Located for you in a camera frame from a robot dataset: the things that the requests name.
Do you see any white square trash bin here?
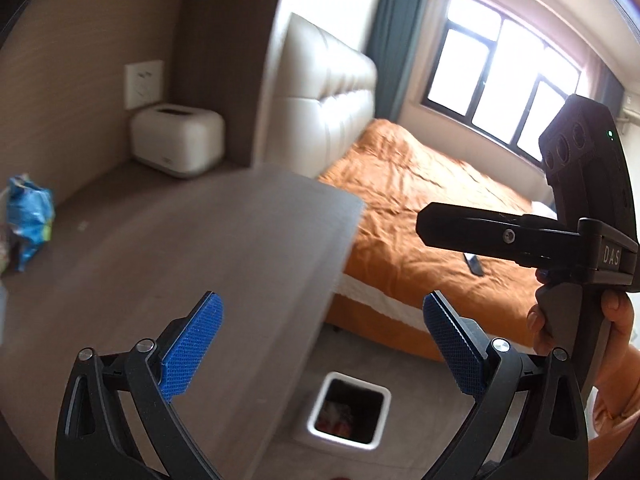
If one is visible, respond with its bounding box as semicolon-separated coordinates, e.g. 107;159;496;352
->
292;372;393;453

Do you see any person's right hand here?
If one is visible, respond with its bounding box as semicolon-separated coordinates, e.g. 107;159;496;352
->
526;268;640;418

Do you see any dark phone on bed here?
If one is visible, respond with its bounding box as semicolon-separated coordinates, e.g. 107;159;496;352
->
463;252;485;278

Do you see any orange covered bed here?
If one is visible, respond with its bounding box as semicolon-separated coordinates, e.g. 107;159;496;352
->
319;119;540;360

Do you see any white nightstand cabinet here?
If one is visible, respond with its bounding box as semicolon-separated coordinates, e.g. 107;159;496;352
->
1;162;363;479

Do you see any teal curtain right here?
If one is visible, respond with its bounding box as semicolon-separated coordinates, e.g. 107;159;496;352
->
596;65;625;118

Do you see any teal curtain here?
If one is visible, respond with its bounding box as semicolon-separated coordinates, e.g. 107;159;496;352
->
596;65;625;118
366;0;426;122

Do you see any black framed window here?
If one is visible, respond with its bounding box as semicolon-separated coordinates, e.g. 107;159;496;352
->
422;0;582;165

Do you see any blue snack bag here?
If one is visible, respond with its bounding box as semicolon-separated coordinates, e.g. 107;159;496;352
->
6;176;55;272

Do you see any cream toaster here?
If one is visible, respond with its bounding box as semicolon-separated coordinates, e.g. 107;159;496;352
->
130;103;226;179

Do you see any cream tufted headboard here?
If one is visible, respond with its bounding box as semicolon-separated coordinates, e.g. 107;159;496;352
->
265;14;378;178

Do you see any teal curtain left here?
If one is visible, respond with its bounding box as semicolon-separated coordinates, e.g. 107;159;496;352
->
366;0;426;122

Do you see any black camera module right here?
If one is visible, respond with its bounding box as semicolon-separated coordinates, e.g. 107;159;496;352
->
538;94;638;240

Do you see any white wall socket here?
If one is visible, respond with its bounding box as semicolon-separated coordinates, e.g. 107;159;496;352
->
124;60;164;110

